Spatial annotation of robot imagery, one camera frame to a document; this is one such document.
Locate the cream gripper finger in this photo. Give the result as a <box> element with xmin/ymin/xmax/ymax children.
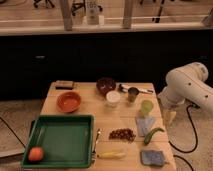
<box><xmin>164</xmin><ymin>111</ymin><xmax>176</xmax><ymax>126</ymax></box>

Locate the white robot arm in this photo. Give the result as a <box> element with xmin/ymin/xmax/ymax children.
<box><xmin>158</xmin><ymin>62</ymin><xmax>213</xmax><ymax>126</ymax></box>

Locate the dark maroon bowl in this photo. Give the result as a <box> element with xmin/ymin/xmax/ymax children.
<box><xmin>96</xmin><ymin>77</ymin><xmax>116</xmax><ymax>96</ymax></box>

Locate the orange red bowl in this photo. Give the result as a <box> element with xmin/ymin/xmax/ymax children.
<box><xmin>56</xmin><ymin>91</ymin><xmax>81</xmax><ymax>113</ymax></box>

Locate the light green cup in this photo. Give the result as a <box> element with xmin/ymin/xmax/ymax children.
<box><xmin>140</xmin><ymin>100</ymin><xmax>154</xmax><ymax>117</ymax></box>

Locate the grey blue cloth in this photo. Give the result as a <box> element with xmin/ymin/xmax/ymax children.
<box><xmin>136</xmin><ymin>116</ymin><xmax>156</xmax><ymax>137</ymax></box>

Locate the green chili pepper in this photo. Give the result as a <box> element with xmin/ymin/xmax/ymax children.
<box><xmin>143</xmin><ymin>127</ymin><xmax>165</xmax><ymax>145</ymax></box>

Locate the dark metal cup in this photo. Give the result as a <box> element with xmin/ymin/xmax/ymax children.
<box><xmin>128</xmin><ymin>87</ymin><xmax>139</xmax><ymax>103</ymax></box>

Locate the blue sponge near edge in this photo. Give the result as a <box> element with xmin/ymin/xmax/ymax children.
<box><xmin>140</xmin><ymin>150</ymin><xmax>165</xmax><ymax>167</ymax></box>

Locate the white round container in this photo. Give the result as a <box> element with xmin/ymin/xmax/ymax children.
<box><xmin>106</xmin><ymin>91</ymin><xmax>121</xmax><ymax>107</ymax></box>

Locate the green plastic tray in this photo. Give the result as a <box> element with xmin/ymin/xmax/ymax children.
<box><xmin>21</xmin><ymin>115</ymin><xmax>94</xmax><ymax>169</ymax></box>

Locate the brown wooden block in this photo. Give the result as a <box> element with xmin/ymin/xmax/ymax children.
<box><xmin>55</xmin><ymin>80</ymin><xmax>74</xmax><ymax>89</ymax></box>

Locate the orange peach fruit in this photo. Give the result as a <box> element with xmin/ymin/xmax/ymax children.
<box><xmin>28</xmin><ymin>147</ymin><xmax>44</xmax><ymax>162</ymax></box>

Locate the black power cable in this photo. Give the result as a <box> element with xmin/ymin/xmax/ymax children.
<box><xmin>168</xmin><ymin>103</ymin><xmax>200</xmax><ymax>171</ymax></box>

